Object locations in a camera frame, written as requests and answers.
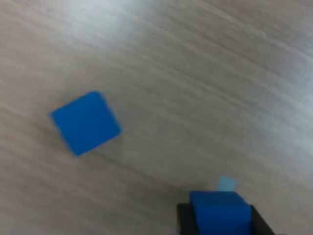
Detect blue cube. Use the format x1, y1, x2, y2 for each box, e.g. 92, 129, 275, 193
189, 190, 252, 235
48, 90, 122, 157

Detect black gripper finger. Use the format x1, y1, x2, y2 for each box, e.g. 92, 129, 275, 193
177, 203, 199, 235
250, 205, 276, 235

